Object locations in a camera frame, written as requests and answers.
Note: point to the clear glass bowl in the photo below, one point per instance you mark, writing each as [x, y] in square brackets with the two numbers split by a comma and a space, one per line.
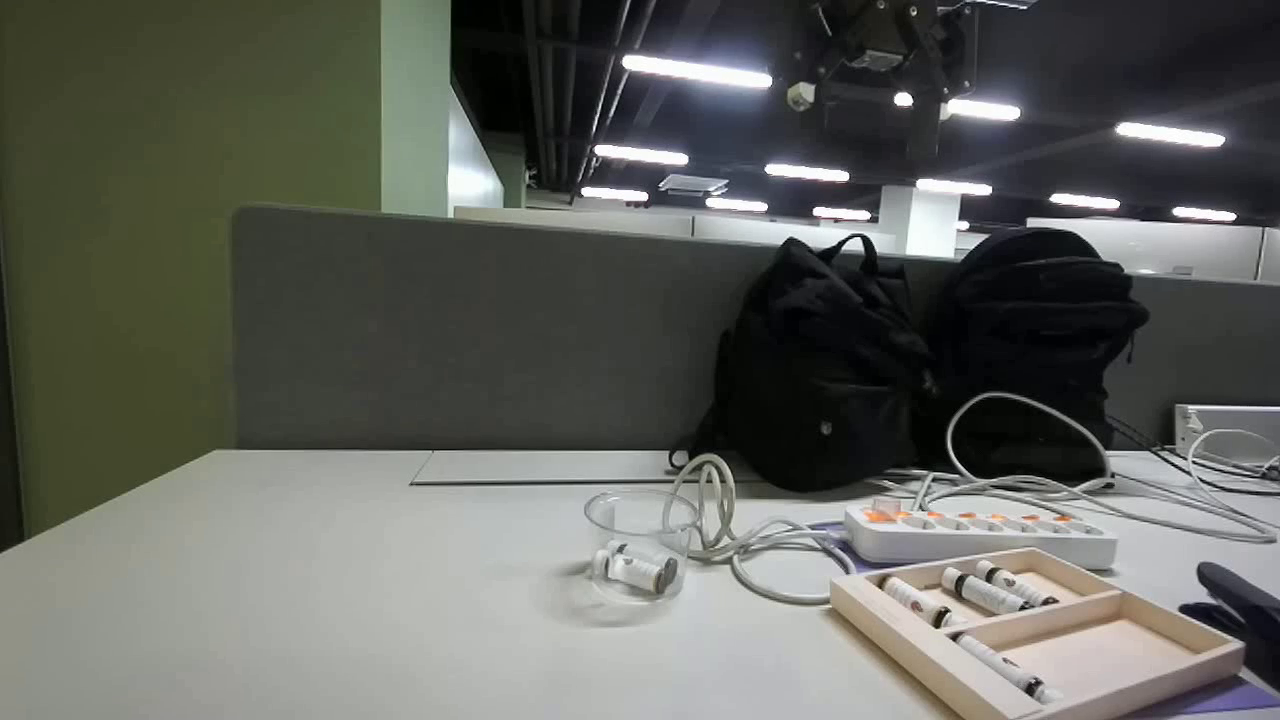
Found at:
[646, 518]

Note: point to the small white bottle in bowl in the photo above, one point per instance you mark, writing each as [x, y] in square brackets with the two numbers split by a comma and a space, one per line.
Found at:
[633, 571]

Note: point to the white bottle tray top left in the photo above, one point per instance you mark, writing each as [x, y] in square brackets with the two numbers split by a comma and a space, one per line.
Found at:
[931, 609]

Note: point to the white bottle tray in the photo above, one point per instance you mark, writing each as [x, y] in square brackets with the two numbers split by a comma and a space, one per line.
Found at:
[931, 609]
[981, 594]
[1000, 576]

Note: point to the white bottle tray top middle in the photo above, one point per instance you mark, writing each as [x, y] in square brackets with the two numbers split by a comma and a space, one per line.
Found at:
[981, 594]

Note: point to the white bottle tray top right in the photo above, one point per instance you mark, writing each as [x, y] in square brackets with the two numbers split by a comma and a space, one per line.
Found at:
[1000, 576]

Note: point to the white bottle tray lower segment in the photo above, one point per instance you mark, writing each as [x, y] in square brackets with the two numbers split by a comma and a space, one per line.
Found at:
[1000, 666]

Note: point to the wooden segmented tray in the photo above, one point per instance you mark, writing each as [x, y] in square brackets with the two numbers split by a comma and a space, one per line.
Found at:
[1100, 649]

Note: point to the black backpack left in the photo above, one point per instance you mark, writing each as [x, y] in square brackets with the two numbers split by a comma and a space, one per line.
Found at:
[817, 375]

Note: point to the black backpack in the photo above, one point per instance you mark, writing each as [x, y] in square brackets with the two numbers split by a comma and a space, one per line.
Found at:
[817, 375]
[1030, 315]

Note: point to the white power strip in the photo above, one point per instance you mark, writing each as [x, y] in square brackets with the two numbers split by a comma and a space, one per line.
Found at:
[895, 533]

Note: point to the grey desk divider panel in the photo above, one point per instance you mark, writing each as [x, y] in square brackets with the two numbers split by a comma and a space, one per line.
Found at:
[443, 335]

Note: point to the black backpack right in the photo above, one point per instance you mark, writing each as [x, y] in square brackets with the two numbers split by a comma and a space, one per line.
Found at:
[1030, 315]

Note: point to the black stapler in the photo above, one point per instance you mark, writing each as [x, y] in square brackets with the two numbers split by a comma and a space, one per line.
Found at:
[1242, 609]

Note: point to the purple paper sheet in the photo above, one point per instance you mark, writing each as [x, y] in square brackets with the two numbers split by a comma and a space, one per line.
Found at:
[1222, 698]

